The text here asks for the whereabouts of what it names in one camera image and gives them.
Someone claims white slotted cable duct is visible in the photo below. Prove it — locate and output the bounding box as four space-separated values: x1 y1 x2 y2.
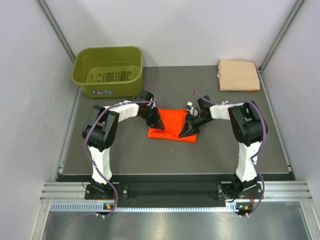
50 202 249 213

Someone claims right aluminium corner post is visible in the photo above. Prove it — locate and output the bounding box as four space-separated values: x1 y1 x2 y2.
258 0 306 73

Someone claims green plastic basket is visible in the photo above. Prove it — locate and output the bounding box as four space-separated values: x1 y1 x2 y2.
71 46 143 99

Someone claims orange t shirt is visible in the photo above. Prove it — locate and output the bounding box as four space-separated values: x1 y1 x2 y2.
147 108 197 143

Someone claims folded orange t shirt underneath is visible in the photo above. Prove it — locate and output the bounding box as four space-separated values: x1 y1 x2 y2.
244 90 259 93

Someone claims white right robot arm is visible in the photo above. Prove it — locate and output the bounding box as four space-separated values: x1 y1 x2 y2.
178 95 268 198

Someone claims folded beige t shirt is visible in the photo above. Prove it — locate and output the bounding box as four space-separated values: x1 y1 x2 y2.
217 59 261 92

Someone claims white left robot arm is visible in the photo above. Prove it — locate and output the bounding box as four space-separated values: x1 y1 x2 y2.
82 90 165 199

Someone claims aluminium corner post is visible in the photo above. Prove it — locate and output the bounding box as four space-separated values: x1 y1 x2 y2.
36 0 76 65
258 0 306 73

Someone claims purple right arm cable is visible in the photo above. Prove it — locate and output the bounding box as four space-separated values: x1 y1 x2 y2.
192 85 267 218

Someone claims left aluminium corner post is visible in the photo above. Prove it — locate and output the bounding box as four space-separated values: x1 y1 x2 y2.
36 0 76 65

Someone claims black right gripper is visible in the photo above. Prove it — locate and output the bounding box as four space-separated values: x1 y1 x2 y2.
180 112 213 138

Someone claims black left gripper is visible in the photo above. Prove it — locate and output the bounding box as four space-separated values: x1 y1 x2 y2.
139 105 165 130

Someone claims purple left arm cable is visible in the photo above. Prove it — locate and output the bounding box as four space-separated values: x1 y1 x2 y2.
83 85 164 218

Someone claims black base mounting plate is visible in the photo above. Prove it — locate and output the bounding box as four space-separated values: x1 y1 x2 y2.
85 181 262 204

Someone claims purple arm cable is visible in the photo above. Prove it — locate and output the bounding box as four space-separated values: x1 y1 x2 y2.
192 85 267 218
83 85 164 218

